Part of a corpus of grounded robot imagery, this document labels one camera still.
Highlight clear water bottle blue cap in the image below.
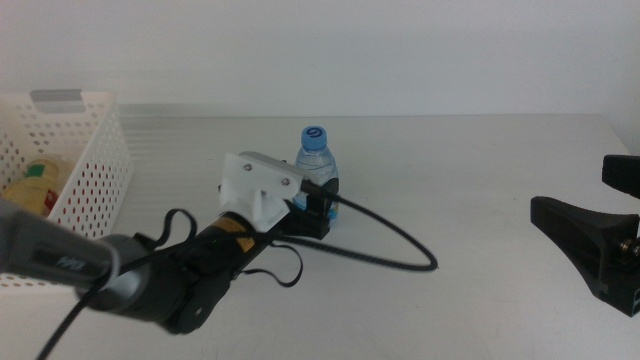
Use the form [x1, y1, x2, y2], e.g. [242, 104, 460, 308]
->
[293, 125, 340, 229]

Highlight yellow tea bottle green label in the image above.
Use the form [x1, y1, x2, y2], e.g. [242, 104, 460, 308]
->
[2, 157, 70, 219]

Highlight white perforated plastic basket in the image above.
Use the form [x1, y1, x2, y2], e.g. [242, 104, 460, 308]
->
[0, 89, 135, 291]

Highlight left thin black wire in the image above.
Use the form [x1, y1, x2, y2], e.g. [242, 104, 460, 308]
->
[154, 208, 305, 289]

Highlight left thick braided black cable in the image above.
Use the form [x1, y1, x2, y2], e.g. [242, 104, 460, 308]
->
[34, 179, 440, 360]

